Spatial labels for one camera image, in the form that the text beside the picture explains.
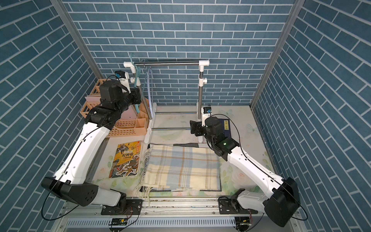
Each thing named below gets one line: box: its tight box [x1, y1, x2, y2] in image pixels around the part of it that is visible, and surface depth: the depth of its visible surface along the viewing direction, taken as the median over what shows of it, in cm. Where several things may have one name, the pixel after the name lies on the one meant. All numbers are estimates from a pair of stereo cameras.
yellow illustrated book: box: [108, 141, 143, 179], surface depth 91 cm
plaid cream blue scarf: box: [131, 144, 221, 205], surface depth 86 cm
